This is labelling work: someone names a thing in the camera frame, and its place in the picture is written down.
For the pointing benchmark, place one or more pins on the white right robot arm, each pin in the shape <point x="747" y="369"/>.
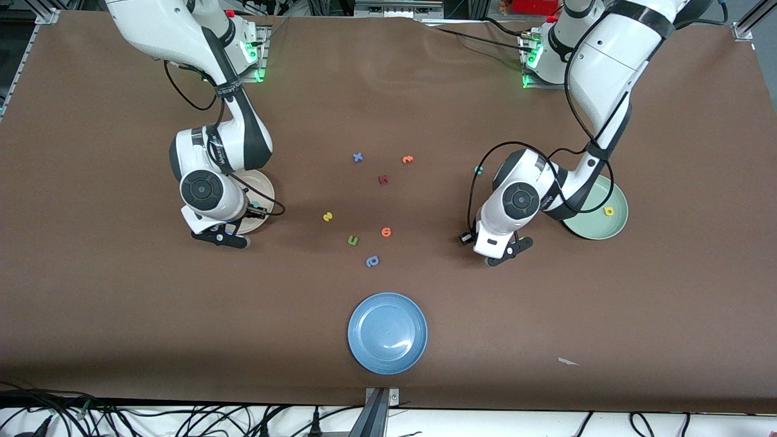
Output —
<point x="182" y="30"/>

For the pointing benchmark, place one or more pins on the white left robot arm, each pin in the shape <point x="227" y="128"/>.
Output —
<point x="607" y="67"/>

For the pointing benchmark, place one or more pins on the beige round plate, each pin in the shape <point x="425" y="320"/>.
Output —
<point x="264" y="194"/>

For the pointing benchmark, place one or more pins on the blue foam letter a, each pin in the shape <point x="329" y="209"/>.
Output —
<point x="375" y="261"/>

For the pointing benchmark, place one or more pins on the brown table cover sheet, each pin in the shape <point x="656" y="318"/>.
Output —
<point x="182" y="303"/>

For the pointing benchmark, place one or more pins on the blue round plate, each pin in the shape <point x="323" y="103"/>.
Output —
<point x="387" y="333"/>

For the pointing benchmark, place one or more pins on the green round plate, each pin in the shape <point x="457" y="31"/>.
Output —
<point x="598" y="224"/>

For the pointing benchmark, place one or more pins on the white paper scrap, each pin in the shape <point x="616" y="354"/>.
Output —
<point x="567" y="362"/>

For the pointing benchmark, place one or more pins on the black power plug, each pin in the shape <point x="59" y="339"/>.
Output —
<point x="315" y="422"/>

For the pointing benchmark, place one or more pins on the grey metal box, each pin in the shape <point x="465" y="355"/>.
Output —
<point x="397" y="8"/>

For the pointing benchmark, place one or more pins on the red box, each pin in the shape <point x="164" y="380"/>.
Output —
<point x="534" y="6"/>

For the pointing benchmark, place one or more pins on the left arm wrist camera bar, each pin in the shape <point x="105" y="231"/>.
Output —
<point x="513" y="250"/>

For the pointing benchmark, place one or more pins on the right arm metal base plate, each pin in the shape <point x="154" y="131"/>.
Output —
<point x="261" y="60"/>

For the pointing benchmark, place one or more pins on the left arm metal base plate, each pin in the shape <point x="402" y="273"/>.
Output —
<point x="534" y="82"/>

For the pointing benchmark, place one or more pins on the metal camera stand bracket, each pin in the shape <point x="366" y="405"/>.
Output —
<point x="379" y="413"/>

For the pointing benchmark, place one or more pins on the aluminium corner bracket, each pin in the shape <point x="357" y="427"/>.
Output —
<point x="47" y="15"/>

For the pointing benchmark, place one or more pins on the aluminium frame profile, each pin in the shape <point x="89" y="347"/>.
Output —
<point x="753" y="21"/>

